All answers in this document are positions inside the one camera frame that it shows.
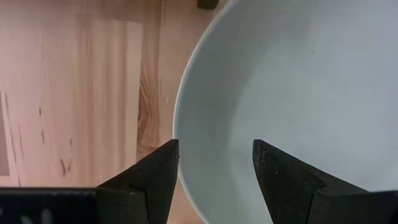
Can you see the light blue plate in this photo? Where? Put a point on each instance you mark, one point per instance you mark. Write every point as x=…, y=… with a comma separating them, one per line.
x=295, y=77

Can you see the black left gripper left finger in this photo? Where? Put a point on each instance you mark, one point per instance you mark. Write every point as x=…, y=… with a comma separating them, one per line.
x=155, y=183

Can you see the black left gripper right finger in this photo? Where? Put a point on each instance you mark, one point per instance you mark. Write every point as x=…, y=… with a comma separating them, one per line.
x=283, y=183

